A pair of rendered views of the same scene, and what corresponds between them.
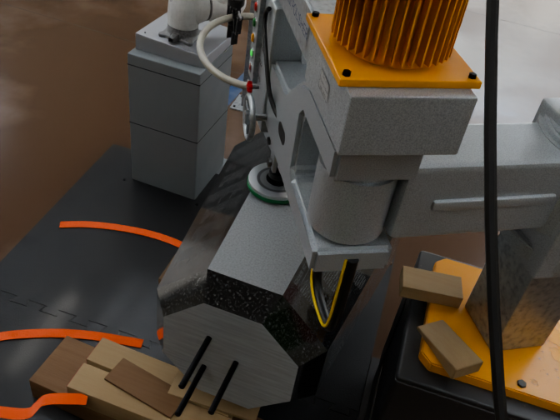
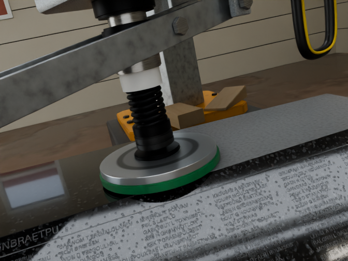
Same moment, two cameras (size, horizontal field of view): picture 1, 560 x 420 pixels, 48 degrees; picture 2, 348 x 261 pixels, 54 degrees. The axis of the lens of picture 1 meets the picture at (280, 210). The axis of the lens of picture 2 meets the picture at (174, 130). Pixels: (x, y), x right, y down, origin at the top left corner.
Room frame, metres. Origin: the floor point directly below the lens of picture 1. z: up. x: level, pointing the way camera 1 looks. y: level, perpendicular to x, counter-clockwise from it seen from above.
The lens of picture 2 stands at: (2.01, 0.58, 1.10)
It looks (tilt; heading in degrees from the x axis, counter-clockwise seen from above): 16 degrees down; 246
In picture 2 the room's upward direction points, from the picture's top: 12 degrees counter-clockwise
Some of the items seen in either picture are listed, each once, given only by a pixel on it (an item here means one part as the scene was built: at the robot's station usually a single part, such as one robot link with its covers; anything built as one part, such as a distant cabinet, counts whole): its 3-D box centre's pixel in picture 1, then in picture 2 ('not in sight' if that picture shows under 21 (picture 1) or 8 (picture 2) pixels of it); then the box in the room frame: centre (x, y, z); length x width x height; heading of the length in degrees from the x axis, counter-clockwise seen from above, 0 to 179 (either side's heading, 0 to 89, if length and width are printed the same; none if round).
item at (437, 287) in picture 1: (430, 287); (179, 114); (1.48, -0.54, 0.81); 0.20 x 0.10 x 0.05; 87
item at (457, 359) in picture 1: (448, 344); (225, 98); (1.25, -0.58, 0.80); 0.20 x 0.10 x 0.05; 28
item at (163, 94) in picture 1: (180, 114); not in sight; (2.89, 0.63, 0.40); 0.50 x 0.50 x 0.80; 76
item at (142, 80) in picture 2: not in sight; (140, 76); (1.81, 0.03, 1.04); 0.07 x 0.07 x 0.04
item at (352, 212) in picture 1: (352, 190); not in sight; (1.17, -0.16, 1.39); 0.19 x 0.19 x 0.20
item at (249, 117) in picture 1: (260, 117); not in sight; (1.66, 0.11, 1.24); 0.15 x 0.10 x 0.15; 17
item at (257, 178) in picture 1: (277, 180); (158, 155); (1.81, 0.03, 0.89); 0.21 x 0.21 x 0.01
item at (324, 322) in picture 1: (329, 273); (315, 2); (1.17, -0.16, 1.10); 0.23 x 0.03 x 0.32; 17
